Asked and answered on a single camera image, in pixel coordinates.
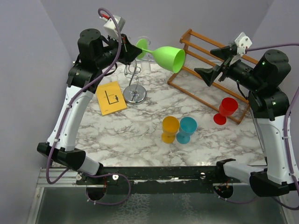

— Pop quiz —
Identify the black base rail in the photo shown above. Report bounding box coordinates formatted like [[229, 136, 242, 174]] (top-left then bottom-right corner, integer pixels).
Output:
[[77, 161, 243, 194]]

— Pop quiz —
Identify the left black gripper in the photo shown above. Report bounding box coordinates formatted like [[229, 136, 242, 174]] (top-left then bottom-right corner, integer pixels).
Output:
[[96, 31, 142, 70]]

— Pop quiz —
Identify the green plastic wine glass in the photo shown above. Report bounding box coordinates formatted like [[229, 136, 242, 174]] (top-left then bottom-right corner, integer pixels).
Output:
[[136, 39, 185, 73]]

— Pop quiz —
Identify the purple cable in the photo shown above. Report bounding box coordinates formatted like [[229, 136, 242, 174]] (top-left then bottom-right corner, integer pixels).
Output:
[[219, 42, 299, 210], [45, 7, 132, 206]]

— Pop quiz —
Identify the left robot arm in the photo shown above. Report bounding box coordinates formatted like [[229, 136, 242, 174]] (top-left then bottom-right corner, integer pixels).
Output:
[[37, 28, 142, 184]]

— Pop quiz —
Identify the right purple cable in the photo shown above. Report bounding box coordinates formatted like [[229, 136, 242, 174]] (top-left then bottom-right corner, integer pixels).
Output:
[[219, 42, 299, 210]]

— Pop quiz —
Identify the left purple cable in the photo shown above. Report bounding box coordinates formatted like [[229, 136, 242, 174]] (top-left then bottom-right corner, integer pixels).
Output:
[[45, 7, 132, 206]]

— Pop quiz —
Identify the wooden shelf rack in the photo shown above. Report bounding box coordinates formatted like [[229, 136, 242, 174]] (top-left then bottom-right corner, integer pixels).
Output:
[[167, 29, 249, 124]]

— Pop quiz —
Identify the red plastic wine glass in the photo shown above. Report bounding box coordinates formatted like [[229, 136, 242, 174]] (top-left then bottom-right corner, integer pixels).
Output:
[[213, 97, 238, 125]]

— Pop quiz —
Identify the chrome wine glass rack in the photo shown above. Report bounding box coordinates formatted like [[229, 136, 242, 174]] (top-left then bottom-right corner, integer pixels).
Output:
[[123, 51, 149, 105]]

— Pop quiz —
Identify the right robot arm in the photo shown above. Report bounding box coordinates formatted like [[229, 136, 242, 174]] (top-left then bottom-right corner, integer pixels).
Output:
[[195, 45, 299, 197]]

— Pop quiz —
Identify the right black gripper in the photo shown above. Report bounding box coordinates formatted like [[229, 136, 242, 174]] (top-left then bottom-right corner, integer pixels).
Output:
[[195, 45, 263, 91]]

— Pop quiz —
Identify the yellow plastic wine glass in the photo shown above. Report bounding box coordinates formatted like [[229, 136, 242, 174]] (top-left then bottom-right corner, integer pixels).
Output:
[[161, 116, 180, 144]]

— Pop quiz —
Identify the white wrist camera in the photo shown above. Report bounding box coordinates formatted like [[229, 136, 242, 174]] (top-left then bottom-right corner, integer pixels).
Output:
[[100, 14, 126, 40], [229, 32, 252, 65]]

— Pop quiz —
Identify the blue plastic wine glass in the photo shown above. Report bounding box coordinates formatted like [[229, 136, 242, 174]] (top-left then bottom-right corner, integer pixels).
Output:
[[176, 117, 198, 144]]

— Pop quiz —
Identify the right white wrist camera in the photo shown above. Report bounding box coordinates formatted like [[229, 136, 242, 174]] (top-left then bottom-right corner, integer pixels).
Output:
[[229, 32, 252, 65]]

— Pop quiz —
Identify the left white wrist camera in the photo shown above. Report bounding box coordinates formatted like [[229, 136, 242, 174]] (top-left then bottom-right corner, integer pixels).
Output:
[[100, 14, 126, 40]]

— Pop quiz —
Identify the yellow book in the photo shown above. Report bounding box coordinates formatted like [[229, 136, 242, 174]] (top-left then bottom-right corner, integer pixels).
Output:
[[96, 81, 127, 116]]

